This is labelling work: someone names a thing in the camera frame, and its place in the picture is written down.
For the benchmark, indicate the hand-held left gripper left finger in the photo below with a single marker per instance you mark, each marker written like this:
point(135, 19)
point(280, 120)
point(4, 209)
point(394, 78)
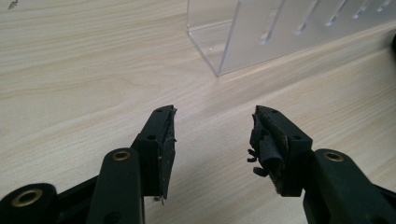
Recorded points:
point(157, 149)

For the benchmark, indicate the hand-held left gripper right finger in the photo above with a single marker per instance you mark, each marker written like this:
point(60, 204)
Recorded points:
point(280, 149)

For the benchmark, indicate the clear acrylic rack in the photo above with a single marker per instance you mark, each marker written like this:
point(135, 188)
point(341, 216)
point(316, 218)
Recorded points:
point(280, 34)

